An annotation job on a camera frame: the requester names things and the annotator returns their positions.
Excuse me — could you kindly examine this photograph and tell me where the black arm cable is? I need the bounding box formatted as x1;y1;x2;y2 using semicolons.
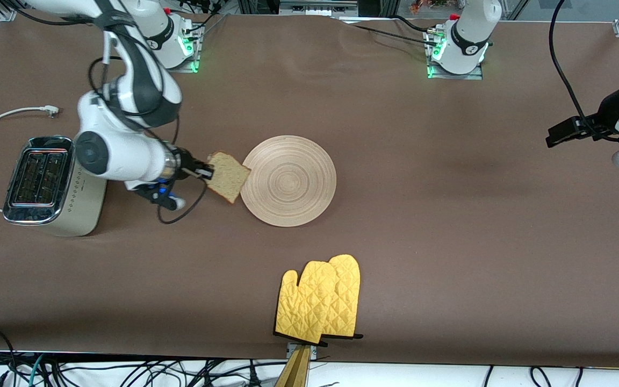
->
88;31;209;226
548;0;619;144

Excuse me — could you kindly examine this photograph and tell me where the white toaster power cable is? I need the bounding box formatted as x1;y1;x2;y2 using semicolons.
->
0;105;61;212

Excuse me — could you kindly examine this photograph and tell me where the yellow quilted oven mitt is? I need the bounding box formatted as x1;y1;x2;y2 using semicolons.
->
274;261;339;345
320;254;364;340

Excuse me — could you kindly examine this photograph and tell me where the teal cable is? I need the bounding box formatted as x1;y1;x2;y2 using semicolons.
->
28;354;48;387

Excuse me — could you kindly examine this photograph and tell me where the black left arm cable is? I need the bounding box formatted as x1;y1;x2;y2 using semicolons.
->
548;0;619;144

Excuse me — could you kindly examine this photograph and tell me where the black cable at base plate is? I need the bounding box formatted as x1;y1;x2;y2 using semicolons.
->
342;15;442;48

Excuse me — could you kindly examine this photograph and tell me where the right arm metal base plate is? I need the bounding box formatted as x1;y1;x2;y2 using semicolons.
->
170;23;204;74

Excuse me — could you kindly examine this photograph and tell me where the round wooden plate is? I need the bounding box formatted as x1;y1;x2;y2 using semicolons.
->
240;135;337;227

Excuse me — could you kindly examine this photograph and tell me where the slice of brown bread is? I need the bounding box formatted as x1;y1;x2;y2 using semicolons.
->
206;151;251;204

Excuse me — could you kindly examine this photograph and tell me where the small metal bracket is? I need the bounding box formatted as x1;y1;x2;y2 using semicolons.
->
286;342;319;361

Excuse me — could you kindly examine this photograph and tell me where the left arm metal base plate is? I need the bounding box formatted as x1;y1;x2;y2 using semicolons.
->
426;27;484;81

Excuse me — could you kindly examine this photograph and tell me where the grey device behind table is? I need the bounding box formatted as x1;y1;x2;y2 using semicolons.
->
278;0;359;17

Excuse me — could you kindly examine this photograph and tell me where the cream and chrome toaster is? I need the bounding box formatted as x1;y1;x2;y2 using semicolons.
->
2;135;110;238

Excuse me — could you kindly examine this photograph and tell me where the wooden beam under table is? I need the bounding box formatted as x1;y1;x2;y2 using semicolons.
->
274;347;312;387

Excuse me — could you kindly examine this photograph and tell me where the brown table cover sheet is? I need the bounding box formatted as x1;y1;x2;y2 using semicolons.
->
0;8;619;369

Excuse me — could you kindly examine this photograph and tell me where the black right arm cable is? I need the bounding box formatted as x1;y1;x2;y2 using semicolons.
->
88;31;209;226

